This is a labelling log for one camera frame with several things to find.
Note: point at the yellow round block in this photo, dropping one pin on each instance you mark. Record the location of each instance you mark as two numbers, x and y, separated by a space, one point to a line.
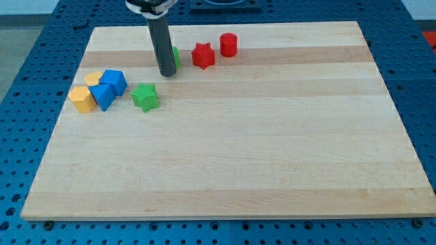
92 79

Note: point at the dark blue base plate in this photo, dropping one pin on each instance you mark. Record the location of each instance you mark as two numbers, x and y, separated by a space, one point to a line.
199 6

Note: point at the yellow hexagon block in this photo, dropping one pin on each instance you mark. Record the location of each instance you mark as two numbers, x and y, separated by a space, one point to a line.
82 99

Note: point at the red cylinder block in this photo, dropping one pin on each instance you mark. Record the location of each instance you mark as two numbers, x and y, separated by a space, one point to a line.
228 44

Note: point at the red star block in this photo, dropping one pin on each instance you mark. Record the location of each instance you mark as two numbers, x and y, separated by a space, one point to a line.
203 55

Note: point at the green star block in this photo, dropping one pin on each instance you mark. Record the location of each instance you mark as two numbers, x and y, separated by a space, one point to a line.
145 97

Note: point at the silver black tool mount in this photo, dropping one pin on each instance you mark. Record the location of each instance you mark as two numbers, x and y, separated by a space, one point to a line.
150 8

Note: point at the blue cube block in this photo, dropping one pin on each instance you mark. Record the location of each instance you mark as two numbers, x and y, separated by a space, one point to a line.
116 80

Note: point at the light wooden board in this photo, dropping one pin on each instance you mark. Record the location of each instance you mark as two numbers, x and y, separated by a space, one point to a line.
298 125

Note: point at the blue triangle block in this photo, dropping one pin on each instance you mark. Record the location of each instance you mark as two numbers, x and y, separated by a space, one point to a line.
103 94

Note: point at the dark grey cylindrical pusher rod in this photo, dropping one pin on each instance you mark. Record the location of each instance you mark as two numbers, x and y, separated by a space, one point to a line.
160 37

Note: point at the green circle block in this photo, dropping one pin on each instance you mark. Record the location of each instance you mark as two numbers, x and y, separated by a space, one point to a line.
176 56

